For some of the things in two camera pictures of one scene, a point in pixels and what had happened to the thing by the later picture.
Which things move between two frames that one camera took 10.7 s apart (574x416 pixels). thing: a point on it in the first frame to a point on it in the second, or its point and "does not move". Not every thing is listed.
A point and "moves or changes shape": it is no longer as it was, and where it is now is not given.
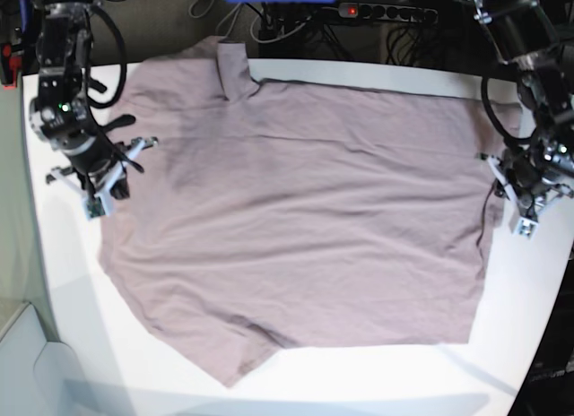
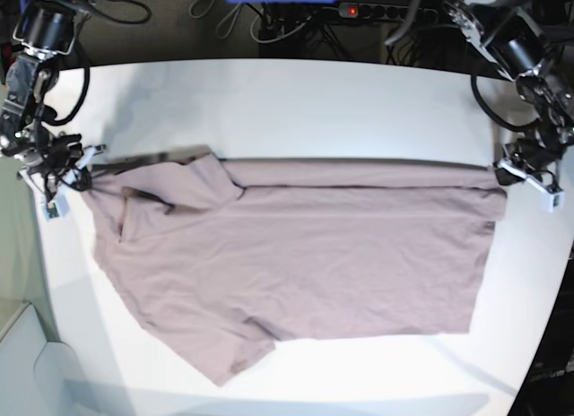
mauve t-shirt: (256, 215) moves or changes shape
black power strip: (404, 13) does not move
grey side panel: (39, 377) does not move
